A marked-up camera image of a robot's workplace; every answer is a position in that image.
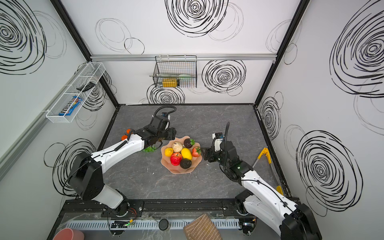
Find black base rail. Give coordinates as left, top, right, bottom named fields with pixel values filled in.
left=61, top=199, right=246, bottom=218

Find yellow sponge in basket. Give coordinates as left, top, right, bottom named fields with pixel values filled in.
left=162, top=78, right=179, bottom=88

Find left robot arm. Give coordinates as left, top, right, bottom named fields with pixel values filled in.
left=65, top=106, right=177, bottom=217

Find yellow handled tongs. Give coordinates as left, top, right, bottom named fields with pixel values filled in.
left=253, top=148, right=284, bottom=195

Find pink cup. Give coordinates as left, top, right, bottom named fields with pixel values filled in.
left=53, top=228, right=85, bottom=240

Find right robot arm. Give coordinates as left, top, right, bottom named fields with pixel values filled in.
left=202, top=133, right=322, bottom=240

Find white slotted cable duct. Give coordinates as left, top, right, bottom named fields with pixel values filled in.
left=64, top=219, right=240, bottom=231

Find dark fake avocado half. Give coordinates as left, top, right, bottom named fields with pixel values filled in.
left=184, top=138, right=195, bottom=149

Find blue candy packet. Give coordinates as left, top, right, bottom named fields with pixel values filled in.
left=59, top=96, right=83, bottom=116

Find yellow fake pear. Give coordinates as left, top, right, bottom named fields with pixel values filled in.
left=164, top=148, right=174, bottom=157

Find red fake apple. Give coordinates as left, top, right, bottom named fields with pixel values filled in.
left=170, top=152, right=183, bottom=166

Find red fake strawberry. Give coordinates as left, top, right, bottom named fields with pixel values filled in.
left=192, top=147, right=201, bottom=158

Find black wire wall basket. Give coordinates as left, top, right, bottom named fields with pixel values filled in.
left=150, top=55, right=198, bottom=89

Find yellow fake lemon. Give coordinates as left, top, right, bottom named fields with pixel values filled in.
left=181, top=148, right=193, bottom=160

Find black remote control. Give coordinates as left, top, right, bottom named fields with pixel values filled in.
left=77, top=82, right=96, bottom=93

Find green item in basket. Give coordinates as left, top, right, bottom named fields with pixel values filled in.
left=152, top=74, right=194, bottom=79

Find green fake grapes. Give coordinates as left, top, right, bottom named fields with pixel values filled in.
left=143, top=146, right=156, bottom=153

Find white wire wall shelf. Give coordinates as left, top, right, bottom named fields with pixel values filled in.
left=46, top=62, right=106, bottom=124

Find pink wavy fruit bowl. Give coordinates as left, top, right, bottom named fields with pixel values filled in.
left=161, top=136, right=203, bottom=174

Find striped brown cloth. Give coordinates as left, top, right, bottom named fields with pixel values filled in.
left=183, top=214, right=223, bottom=240

